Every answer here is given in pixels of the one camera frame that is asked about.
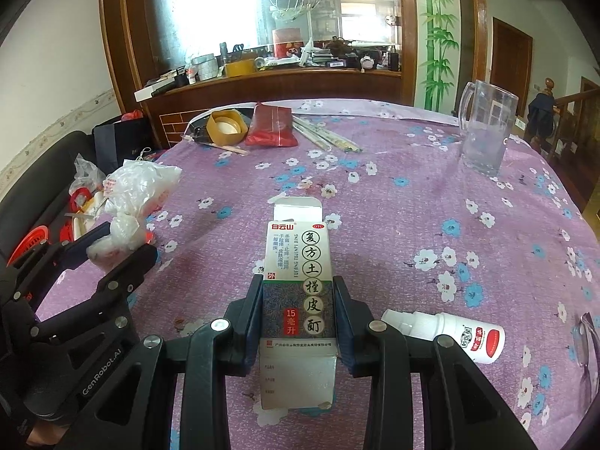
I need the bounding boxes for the black shopping bag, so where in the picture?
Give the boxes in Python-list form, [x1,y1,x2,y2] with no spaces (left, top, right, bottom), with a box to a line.
[92,117,158,162]

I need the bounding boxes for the dark hanging jacket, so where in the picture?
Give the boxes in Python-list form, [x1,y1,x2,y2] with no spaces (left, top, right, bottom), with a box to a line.
[527,93,561,137]

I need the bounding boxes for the dark framed eyeglasses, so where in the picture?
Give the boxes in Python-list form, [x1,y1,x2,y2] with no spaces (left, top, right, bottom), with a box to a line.
[569,312,600,371]

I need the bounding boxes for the white and dark medicine box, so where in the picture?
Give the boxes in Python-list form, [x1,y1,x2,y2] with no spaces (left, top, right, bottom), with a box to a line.
[260,195,339,411]

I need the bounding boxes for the black sofa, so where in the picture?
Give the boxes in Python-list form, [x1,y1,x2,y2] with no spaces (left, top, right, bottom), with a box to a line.
[0,130,113,263]

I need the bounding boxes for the brown wooden door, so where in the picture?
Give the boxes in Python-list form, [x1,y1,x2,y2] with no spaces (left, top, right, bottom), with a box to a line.
[490,18,534,104]

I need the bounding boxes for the wooden framed glass partition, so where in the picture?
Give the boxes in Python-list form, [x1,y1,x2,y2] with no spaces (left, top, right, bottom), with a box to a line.
[98,0,488,104]

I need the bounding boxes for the white round tin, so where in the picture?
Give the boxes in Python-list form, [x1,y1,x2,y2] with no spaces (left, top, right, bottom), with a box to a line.
[191,55,221,81]

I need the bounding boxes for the yellow box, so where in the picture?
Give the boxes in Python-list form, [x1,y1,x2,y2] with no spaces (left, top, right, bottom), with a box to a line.
[224,60,258,78]

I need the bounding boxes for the wooden stair railing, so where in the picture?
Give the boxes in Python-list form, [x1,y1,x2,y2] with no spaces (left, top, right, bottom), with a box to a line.
[525,77,600,188]

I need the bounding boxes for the purple floral tablecloth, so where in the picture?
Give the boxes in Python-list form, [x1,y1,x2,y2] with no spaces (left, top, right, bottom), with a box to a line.
[35,98,600,450]

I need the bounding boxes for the wrapped chopsticks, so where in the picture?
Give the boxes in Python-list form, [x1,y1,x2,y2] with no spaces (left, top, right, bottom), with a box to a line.
[300,124,351,154]
[291,115,364,153]

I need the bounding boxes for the red box with figure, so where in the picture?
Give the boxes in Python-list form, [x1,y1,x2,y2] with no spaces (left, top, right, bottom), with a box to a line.
[273,28,303,57]

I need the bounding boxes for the green bamboo wall decal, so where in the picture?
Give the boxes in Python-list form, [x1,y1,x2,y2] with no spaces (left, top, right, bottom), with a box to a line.
[418,0,458,113]

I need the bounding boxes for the black flat object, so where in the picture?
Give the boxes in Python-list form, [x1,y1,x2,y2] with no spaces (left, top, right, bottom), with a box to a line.
[185,108,256,144]

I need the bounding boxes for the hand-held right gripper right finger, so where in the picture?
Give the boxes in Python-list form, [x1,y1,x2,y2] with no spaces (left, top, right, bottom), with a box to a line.
[334,276,545,450]

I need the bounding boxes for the clear glass mug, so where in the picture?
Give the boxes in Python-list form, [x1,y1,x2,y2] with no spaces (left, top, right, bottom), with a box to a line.
[457,79,519,176]

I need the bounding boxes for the clear plastic bag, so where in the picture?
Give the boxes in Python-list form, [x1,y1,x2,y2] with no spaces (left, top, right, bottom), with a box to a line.
[70,154,108,198]

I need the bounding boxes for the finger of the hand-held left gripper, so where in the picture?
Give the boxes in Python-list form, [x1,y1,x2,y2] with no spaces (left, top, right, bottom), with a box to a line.
[94,244,159,308]
[8,221,112,291]

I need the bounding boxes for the white spray bottle red label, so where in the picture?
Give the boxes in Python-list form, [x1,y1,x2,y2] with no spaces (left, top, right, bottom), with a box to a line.
[381,308,506,364]

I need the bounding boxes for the red pouch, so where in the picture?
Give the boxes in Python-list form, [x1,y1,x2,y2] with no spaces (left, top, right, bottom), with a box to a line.
[244,102,299,147]

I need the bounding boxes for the yellow tape roll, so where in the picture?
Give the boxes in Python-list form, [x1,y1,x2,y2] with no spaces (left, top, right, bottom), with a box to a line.
[206,109,249,147]

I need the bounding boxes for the red plastic basket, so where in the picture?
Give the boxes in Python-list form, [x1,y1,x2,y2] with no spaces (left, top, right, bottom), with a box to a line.
[7,225,50,268]

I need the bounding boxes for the white flat box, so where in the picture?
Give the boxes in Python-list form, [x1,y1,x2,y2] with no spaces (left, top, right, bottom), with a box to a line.
[134,85,175,103]

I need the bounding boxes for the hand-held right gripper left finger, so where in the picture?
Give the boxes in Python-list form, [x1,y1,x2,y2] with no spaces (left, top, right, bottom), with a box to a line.
[54,274,264,450]

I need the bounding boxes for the striped white plastic bag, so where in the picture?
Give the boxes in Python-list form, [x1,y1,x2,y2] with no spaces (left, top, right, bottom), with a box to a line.
[87,159,183,263]

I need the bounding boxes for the wooden cabinet with brick pattern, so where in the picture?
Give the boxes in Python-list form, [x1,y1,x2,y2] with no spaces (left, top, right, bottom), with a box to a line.
[136,68,418,151]

